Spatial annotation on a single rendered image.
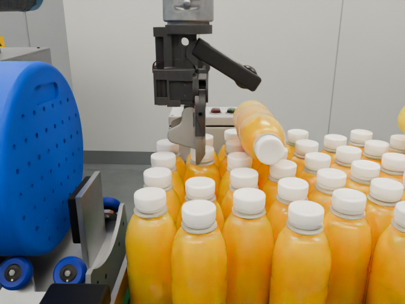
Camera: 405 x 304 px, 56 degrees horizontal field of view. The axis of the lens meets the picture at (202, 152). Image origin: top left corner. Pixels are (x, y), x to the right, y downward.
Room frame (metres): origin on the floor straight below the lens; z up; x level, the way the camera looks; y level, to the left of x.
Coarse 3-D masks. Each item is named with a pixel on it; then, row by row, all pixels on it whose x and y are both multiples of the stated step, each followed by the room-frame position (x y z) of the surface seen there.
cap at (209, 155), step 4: (192, 148) 0.59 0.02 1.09; (208, 148) 0.59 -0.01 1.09; (212, 148) 0.59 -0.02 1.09; (192, 152) 0.58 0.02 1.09; (208, 152) 0.58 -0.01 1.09; (212, 152) 0.58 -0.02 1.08; (192, 156) 0.58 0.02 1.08; (204, 156) 0.57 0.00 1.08; (208, 156) 0.58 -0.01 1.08; (212, 156) 0.58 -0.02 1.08; (204, 160) 0.57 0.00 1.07; (208, 160) 0.58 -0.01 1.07
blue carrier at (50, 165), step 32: (0, 64) 0.52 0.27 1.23; (32, 64) 0.52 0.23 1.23; (0, 96) 0.45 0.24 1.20; (32, 96) 0.50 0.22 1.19; (64, 96) 0.61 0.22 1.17; (0, 128) 0.42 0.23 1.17; (32, 128) 0.48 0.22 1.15; (64, 128) 0.59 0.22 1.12; (0, 160) 0.40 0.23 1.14; (32, 160) 0.47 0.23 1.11; (64, 160) 0.58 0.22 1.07; (0, 192) 0.40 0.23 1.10; (32, 192) 0.46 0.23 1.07; (64, 192) 0.56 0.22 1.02; (0, 224) 0.40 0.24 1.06; (32, 224) 0.44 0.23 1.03; (64, 224) 0.54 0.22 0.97
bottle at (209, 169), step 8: (192, 160) 0.59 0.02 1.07; (192, 168) 0.58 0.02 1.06; (200, 168) 0.57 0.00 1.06; (208, 168) 0.57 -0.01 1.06; (216, 168) 0.59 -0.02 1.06; (184, 176) 0.58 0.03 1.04; (192, 176) 0.57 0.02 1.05; (200, 176) 0.57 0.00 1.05; (208, 176) 0.57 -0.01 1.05; (216, 176) 0.58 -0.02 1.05; (184, 184) 0.58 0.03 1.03; (216, 184) 0.57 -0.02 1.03; (216, 192) 0.57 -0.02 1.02; (216, 200) 0.57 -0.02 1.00
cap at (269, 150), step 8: (264, 136) 0.50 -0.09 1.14; (272, 136) 0.50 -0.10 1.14; (256, 144) 0.50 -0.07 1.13; (264, 144) 0.49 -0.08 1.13; (272, 144) 0.49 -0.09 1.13; (280, 144) 0.49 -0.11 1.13; (256, 152) 0.49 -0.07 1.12; (264, 152) 0.49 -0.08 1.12; (272, 152) 0.49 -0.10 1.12; (280, 152) 0.49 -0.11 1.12; (264, 160) 0.49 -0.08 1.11; (272, 160) 0.49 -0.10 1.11
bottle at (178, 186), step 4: (172, 168) 0.55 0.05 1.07; (176, 168) 0.56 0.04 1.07; (172, 172) 0.55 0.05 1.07; (176, 172) 0.56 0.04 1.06; (172, 176) 0.54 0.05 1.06; (176, 176) 0.55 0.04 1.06; (180, 176) 0.56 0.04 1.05; (172, 180) 0.54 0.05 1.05; (176, 180) 0.54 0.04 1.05; (180, 180) 0.55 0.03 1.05; (172, 184) 0.54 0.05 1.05; (176, 184) 0.54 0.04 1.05; (180, 184) 0.55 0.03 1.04; (176, 188) 0.54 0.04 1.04; (180, 188) 0.54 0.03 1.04; (184, 188) 0.56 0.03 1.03; (180, 192) 0.54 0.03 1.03; (184, 192) 0.55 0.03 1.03; (180, 196) 0.54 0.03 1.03; (180, 200) 0.54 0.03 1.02
